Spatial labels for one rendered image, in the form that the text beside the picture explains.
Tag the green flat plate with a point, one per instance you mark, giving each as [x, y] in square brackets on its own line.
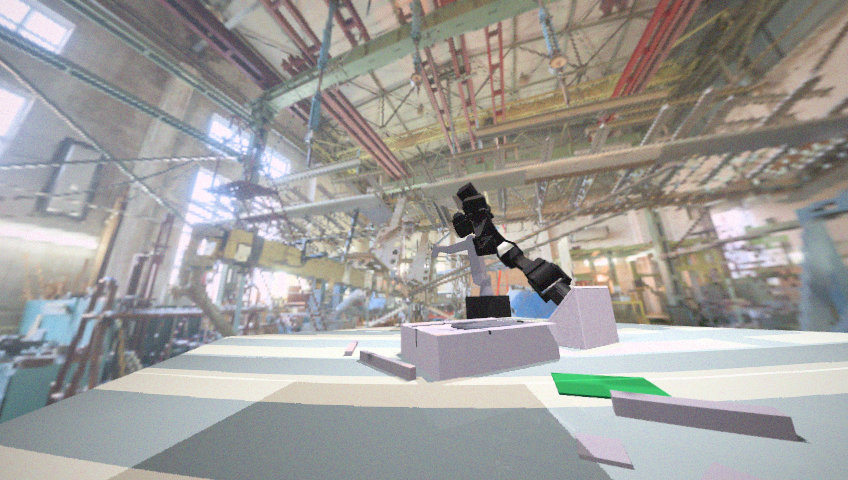
[599, 386]

